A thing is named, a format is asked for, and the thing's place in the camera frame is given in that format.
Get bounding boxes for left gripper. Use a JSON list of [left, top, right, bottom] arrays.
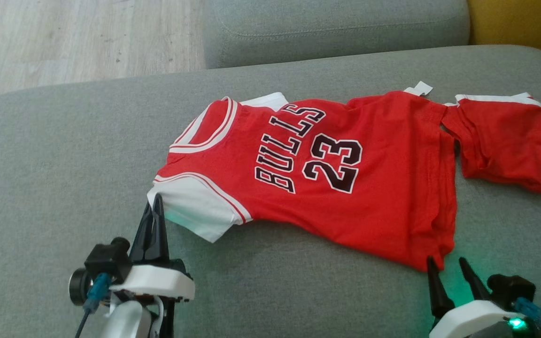
[[109, 193, 196, 302]]

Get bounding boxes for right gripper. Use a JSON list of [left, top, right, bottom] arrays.
[[426, 255, 541, 338]]

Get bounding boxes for red Bulls basketball jersey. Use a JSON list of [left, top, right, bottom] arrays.
[[147, 81, 459, 272]]

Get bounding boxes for red basketball shorts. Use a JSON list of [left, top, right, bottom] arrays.
[[441, 92, 541, 195]]

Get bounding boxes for large grey sofa seat cushion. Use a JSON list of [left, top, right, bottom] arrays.
[[0, 45, 541, 338]]

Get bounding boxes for wide yellow sofa backrest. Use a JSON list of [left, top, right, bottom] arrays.
[[467, 0, 541, 71]]

